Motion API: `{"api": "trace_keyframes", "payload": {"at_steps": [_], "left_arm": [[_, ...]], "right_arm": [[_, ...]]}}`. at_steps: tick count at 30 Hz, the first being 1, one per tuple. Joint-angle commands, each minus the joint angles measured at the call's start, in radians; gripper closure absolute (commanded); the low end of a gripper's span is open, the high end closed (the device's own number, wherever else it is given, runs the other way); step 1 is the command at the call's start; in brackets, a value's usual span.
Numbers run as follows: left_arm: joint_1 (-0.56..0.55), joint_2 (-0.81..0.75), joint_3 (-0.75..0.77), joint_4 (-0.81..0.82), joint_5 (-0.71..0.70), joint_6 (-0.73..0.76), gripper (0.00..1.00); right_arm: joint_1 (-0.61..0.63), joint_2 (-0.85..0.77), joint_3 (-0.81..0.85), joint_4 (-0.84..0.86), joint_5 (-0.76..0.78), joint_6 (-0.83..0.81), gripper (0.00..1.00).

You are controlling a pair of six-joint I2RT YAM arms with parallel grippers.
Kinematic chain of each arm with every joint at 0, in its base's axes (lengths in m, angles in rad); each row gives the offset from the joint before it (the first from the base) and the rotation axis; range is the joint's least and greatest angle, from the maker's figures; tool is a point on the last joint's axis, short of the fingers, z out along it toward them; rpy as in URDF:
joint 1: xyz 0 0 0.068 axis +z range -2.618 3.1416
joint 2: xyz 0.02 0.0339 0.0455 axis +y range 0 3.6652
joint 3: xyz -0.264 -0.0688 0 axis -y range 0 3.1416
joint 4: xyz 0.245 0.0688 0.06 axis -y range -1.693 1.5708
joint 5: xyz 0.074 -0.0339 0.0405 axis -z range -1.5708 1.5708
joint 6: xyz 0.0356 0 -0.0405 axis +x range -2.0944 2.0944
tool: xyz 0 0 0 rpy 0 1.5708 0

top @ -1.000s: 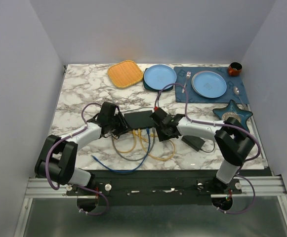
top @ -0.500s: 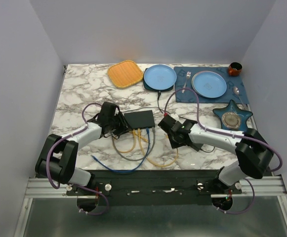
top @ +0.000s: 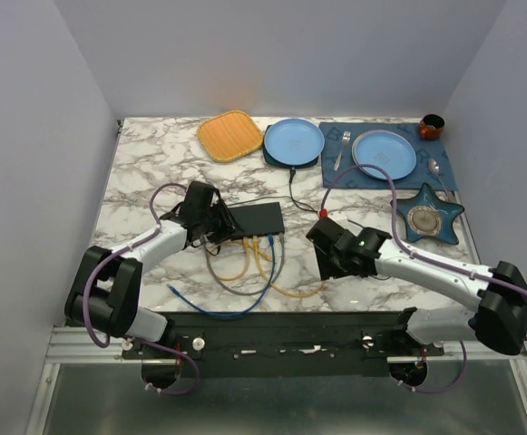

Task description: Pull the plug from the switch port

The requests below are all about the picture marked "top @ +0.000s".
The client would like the black network switch box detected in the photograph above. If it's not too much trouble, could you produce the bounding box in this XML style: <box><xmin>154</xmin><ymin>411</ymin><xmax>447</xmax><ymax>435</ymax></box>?
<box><xmin>229</xmin><ymin>202</ymin><xmax>285</xmax><ymax>240</ymax></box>

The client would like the blue ethernet cable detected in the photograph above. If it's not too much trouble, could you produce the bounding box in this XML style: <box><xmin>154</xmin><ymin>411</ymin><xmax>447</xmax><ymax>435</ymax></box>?
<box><xmin>166</xmin><ymin>234</ymin><xmax>278</xmax><ymax>317</ymax></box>

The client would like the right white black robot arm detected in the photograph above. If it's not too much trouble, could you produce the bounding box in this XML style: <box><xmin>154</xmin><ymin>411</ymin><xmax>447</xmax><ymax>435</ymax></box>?
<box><xmin>307</xmin><ymin>217</ymin><xmax>527</xmax><ymax>355</ymax></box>

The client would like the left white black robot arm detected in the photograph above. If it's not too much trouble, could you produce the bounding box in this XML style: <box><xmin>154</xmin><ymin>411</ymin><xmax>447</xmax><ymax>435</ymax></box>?
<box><xmin>64</xmin><ymin>181</ymin><xmax>239</xmax><ymax>358</ymax></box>

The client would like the orange woven square mat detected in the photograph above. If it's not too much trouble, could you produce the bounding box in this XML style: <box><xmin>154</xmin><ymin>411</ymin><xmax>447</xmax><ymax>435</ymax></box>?
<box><xmin>197</xmin><ymin>111</ymin><xmax>263</xmax><ymax>163</ymax></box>

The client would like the dark teal coaster under plate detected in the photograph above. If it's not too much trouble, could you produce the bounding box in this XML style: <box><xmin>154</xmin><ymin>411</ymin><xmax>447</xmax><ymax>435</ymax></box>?
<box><xmin>263</xmin><ymin>149</ymin><xmax>319</xmax><ymax>169</ymax></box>

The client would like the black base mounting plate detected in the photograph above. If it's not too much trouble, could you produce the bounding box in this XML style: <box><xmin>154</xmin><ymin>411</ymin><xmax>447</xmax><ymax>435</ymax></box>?
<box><xmin>122</xmin><ymin>307</ymin><xmax>445</xmax><ymax>380</ymax></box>

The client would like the blue star shaped dish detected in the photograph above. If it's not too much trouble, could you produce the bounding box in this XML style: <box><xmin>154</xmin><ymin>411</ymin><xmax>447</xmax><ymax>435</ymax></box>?
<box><xmin>395</xmin><ymin>183</ymin><xmax>465</xmax><ymax>246</ymax></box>

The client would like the light blue plate right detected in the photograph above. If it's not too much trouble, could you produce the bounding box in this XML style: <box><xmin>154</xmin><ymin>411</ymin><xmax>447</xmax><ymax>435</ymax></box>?
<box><xmin>351</xmin><ymin>130</ymin><xmax>416</xmax><ymax>180</ymax></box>

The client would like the light blue plate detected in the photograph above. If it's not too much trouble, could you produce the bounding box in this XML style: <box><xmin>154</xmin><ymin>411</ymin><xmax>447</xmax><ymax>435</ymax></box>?
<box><xmin>351</xmin><ymin>130</ymin><xmax>416</xmax><ymax>180</ymax></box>
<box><xmin>263</xmin><ymin>118</ymin><xmax>325</xmax><ymax>166</ymax></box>

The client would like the light blue plate left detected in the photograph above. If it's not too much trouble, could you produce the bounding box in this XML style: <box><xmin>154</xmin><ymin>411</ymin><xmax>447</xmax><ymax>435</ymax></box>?
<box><xmin>263</xmin><ymin>118</ymin><xmax>325</xmax><ymax>166</ymax></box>

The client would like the silver fork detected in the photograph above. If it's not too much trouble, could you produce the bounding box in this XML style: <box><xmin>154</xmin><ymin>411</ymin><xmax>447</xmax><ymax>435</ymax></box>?
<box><xmin>334</xmin><ymin>130</ymin><xmax>351</xmax><ymax>171</ymax></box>

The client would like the silver spoon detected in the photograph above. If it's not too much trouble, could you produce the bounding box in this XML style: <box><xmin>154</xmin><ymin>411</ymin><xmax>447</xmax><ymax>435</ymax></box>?
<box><xmin>427</xmin><ymin>159</ymin><xmax>450</xmax><ymax>198</ymax></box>

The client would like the dark blue placemat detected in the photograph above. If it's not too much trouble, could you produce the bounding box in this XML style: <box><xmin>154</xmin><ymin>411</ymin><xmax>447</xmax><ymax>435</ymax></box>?
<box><xmin>319</xmin><ymin>121</ymin><xmax>457</xmax><ymax>191</ymax></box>

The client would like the red brown lacquer cup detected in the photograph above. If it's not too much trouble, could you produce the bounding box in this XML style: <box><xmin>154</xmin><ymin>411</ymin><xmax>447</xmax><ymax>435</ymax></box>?
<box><xmin>418</xmin><ymin>114</ymin><xmax>445</xmax><ymax>140</ymax></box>

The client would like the black power cord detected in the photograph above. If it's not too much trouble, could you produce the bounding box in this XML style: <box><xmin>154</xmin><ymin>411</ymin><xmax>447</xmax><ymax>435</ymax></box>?
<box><xmin>226</xmin><ymin>166</ymin><xmax>391</xmax><ymax>282</ymax></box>

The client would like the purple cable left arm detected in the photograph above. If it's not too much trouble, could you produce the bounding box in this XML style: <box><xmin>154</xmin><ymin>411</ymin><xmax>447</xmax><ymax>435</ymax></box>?
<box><xmin>83</xmin><ymin>183</ymin><xmax>200</xmax><ymax>396</ymax></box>

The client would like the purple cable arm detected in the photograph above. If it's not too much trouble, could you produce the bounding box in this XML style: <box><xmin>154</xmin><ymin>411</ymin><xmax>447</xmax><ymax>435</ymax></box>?
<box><xmin>83</xmin><ymin>183</ymin><xmax>200</xmax><ymax>396</ymax></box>
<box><xmin>319</xmin><ymin>163</ymin><xmax>527</xmax><ymax>394</ymax></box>

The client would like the aluminium rail frame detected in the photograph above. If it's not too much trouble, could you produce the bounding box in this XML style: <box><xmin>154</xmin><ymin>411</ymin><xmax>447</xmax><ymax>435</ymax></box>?
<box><xmin>27</xmin><ymin>328</ymin><xmax>527</xmax><ymax>434</ymax></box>

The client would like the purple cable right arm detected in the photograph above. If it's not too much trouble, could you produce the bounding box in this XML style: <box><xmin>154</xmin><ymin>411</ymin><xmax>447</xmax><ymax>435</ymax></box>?
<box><xmin>319</xmin><ymin>163</ymin><xmax>527</xmax><ymax>394</ymax></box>

